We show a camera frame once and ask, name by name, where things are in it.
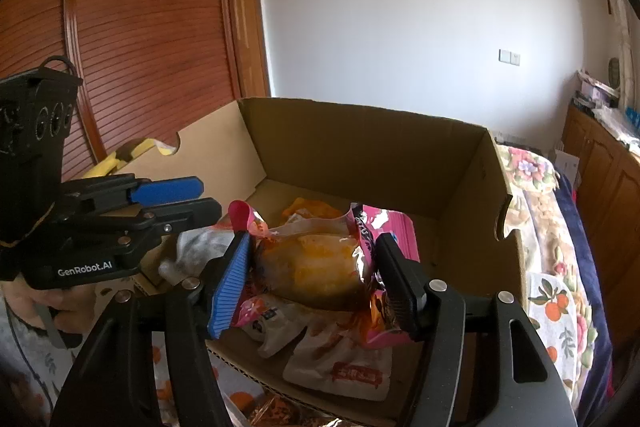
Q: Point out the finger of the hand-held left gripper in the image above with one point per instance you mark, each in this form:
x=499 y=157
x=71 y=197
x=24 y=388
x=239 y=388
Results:
x=190 y=211
x=165 y=189

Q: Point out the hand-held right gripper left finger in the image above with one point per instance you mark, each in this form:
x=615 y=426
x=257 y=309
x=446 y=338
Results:
x=232 y=287

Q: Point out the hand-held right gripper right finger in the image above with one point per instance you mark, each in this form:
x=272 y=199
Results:
x=400 y=287

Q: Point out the small silver snack packet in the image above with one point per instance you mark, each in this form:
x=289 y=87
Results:
x=272 y=322

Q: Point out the clear bread packet pink edges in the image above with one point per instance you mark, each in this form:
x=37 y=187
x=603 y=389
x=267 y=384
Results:
x=310 y=267

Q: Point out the white packet with red label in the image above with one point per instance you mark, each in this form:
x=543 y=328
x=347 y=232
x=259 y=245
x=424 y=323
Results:
x=340 y=367

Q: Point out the small orange snack wrapper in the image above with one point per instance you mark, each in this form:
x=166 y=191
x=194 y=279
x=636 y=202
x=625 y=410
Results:
x=310 y=208

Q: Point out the brown cardboard box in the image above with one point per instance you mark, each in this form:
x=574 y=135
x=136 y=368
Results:
x=375 y=147

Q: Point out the person's left hand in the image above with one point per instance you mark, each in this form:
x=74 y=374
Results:
x=20 y=304

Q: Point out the yellow plush toy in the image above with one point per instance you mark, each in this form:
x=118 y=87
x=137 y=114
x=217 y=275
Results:
x=107 y=164

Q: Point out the brown shiny snack packet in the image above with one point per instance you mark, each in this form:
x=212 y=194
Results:
x=280 y=414

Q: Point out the orange print bedsheet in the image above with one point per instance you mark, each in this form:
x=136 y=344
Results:
x=550 y=304

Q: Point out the wooden slatted wardrobe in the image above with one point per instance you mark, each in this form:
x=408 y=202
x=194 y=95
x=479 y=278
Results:
x=140 y=32

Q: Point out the floral blanket with navy border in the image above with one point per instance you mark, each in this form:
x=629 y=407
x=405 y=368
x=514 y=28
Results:
x=530 y=172

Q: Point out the wooden door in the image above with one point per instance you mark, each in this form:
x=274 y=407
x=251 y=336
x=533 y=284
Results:
x=247 y=17

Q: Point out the white paper bag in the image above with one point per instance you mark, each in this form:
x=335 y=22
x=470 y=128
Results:
x=566 y=168

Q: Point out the long wooden cabinet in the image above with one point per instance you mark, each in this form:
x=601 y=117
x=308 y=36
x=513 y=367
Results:
x=605 y=217

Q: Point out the clear plastic bags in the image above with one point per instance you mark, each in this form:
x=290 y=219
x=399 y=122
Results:
x=615 y=124

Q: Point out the pink storage box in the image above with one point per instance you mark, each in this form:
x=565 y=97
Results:
x=595 y=89

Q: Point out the blue bottles pack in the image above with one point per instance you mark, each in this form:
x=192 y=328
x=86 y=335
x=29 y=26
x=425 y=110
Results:
x=633 y=114

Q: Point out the round standing mirror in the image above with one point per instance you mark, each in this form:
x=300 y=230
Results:
x=615 y=73

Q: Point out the patterned curtain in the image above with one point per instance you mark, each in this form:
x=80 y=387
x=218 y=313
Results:
x=617 y=17

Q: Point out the white wall switch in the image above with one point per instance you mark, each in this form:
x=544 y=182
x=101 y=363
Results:
x=509 y=57

